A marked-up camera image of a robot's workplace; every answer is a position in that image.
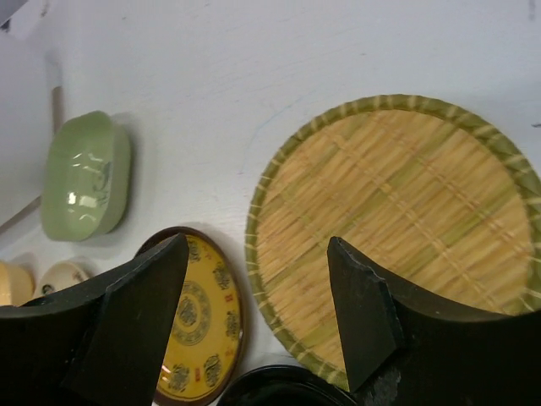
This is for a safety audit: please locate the green square panda dish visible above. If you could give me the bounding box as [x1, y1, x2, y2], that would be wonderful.
[41, 111, 131, 242]

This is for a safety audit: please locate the yellow ornate round plate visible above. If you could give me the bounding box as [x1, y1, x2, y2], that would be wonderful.
[137, 226, 245, 405]

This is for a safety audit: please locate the round green-rimmed bamboo plate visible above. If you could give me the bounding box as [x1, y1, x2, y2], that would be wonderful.
[245, 95, 540, 389]

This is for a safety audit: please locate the white plastic bin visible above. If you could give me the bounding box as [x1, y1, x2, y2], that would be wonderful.
[1, 31, 62, 230]

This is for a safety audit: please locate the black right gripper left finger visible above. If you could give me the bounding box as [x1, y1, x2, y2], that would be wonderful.
[1, 234, 189, 405]

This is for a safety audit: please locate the beige round patterned plate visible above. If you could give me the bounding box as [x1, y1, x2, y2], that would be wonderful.
[33, 256, 98, 299]

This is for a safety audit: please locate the black round plate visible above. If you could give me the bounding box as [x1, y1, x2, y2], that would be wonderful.
[217, 365, 357, 406]

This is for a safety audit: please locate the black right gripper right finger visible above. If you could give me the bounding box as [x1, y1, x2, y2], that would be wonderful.
[327, 237, 540, 405]

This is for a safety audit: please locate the yellow square panda dish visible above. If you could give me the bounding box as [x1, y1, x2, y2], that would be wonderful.
[0, 261, 35, 306]

